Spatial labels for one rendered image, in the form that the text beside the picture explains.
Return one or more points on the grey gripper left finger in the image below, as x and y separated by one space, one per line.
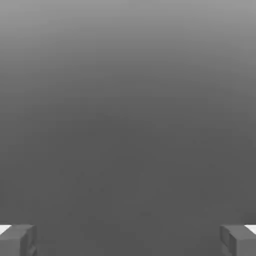
14 241

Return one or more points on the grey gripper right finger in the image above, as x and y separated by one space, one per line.
241 241

